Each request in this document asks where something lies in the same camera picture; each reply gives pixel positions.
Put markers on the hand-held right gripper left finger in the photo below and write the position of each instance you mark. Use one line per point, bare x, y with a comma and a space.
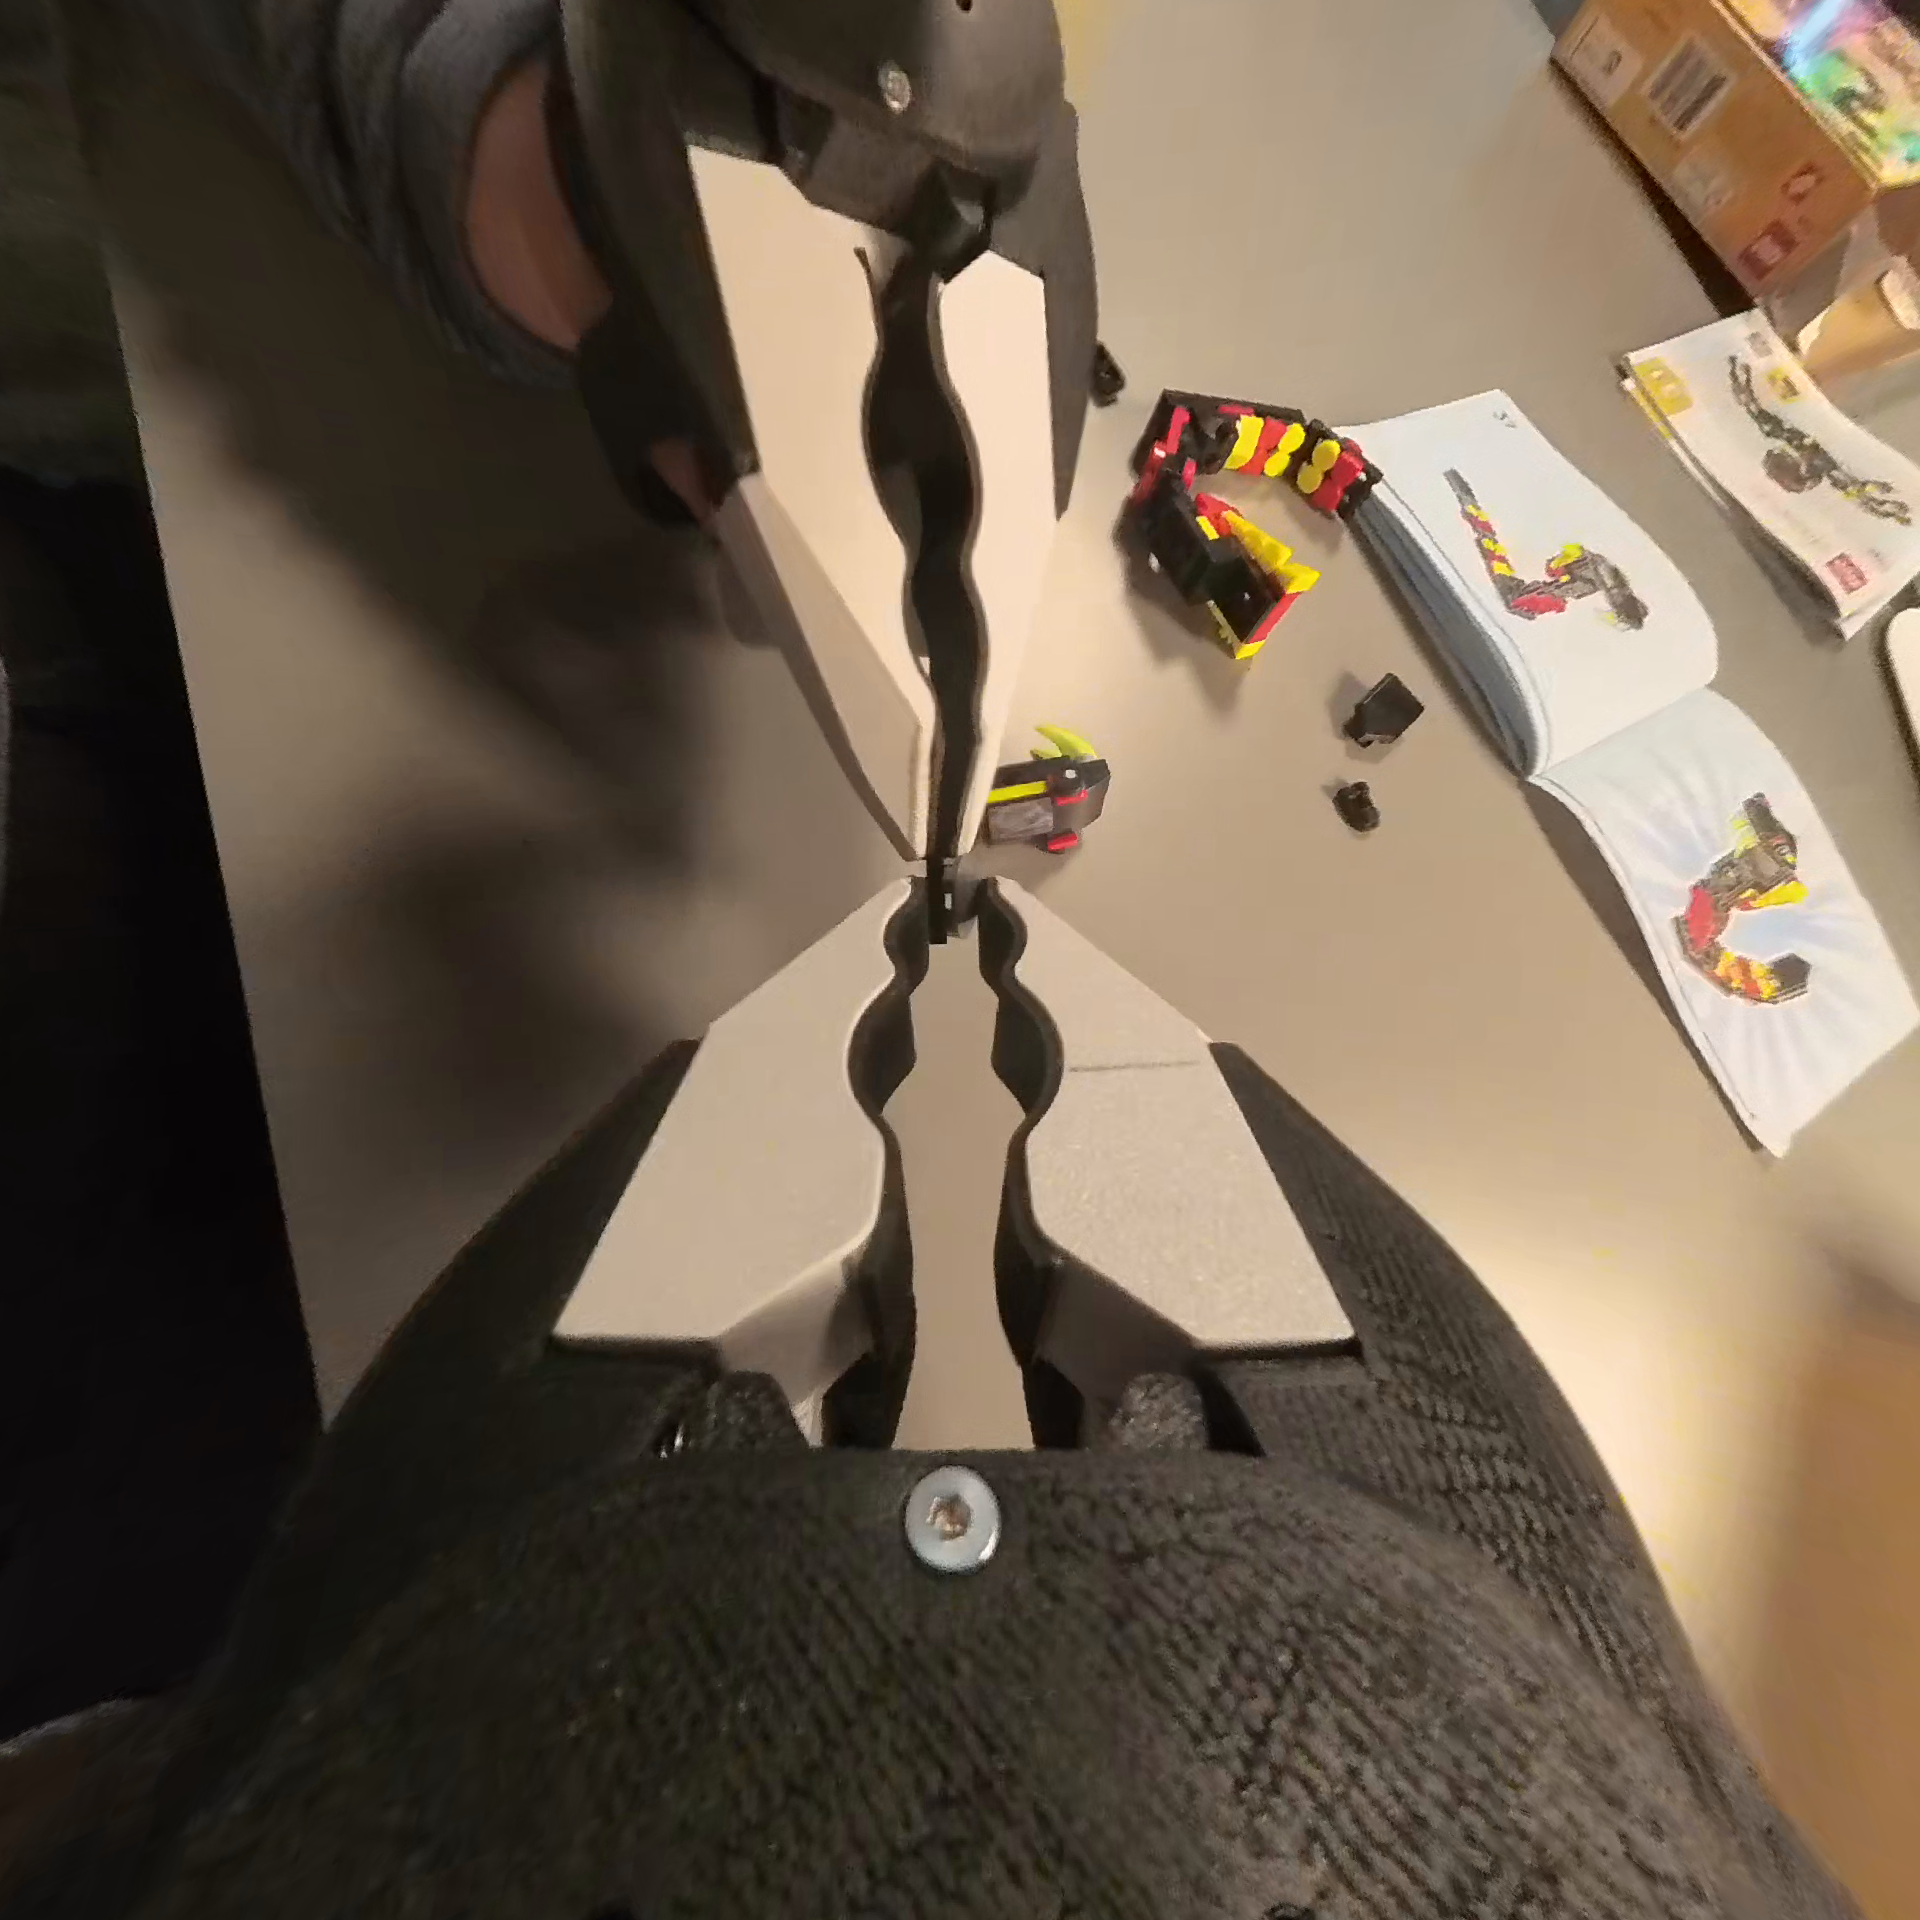
721, 1200

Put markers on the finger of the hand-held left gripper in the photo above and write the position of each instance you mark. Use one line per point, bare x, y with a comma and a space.
1013, 451
809, 421

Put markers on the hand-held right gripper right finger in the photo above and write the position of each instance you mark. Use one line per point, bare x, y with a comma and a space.
1184, 1200

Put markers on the red yellow toy brick arm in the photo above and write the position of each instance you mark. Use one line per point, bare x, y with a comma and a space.
1201, 541

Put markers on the black toy brick green claws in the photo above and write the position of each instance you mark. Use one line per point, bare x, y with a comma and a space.
1051, 796

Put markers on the black studded toy brick plate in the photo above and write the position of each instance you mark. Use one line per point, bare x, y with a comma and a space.
945, 901

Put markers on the person's left forearm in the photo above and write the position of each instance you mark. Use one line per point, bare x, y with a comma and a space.
390, 182

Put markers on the person's left hand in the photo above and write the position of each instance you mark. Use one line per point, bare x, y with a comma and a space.
525, 212

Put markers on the grey black toy brick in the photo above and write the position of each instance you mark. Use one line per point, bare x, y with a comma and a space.
1108, 375

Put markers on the small black round toy brick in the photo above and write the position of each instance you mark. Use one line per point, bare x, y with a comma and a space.
1359, 807

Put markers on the black toy brick wedge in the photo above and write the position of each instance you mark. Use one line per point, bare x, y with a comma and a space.
1384, 709

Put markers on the open instruction booklet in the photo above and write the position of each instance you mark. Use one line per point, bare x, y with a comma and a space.
1590, 661

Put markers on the closed instruction booklet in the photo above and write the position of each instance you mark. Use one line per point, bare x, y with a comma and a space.
1771, 451

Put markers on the open cardboard box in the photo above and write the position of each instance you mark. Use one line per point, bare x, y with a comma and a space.
1695, 89

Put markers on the wooden book stand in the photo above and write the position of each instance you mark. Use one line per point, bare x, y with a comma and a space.
1910, 676

